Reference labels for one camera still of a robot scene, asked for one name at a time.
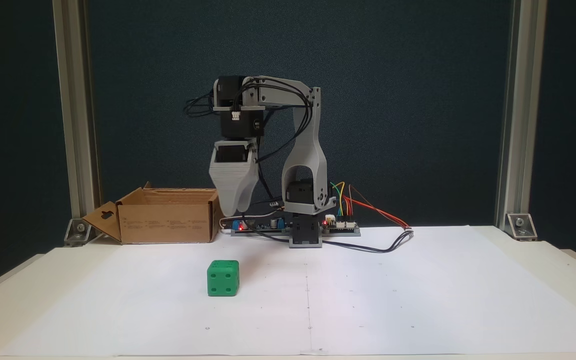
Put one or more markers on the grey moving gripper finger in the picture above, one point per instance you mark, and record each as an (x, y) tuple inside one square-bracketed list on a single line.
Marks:
[(254, 170)]

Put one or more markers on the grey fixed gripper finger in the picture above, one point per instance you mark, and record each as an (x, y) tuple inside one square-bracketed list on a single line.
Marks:
[(230, 190)]

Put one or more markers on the green die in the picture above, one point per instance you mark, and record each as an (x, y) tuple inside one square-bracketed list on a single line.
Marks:
[(223, 279)]

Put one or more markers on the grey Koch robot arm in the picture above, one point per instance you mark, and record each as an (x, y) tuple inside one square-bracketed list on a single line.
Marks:
[(308, 155)]

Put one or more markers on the blue circuit board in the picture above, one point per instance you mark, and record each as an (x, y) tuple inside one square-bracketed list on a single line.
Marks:
[(260, 227)]

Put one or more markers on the open cardboard box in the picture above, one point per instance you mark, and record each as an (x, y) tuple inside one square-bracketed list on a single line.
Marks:
[(163, 222)]

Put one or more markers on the circuit board with white connector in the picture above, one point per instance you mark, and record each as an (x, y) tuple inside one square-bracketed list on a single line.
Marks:
[(340, 227)]

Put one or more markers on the metal corner bracket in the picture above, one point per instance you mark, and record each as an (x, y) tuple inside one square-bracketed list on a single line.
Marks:
[(521, 226), (78, 231)]

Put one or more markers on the aluminium profile post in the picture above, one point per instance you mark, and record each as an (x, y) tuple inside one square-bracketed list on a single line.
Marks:
[(520, 100), (73, 100)]

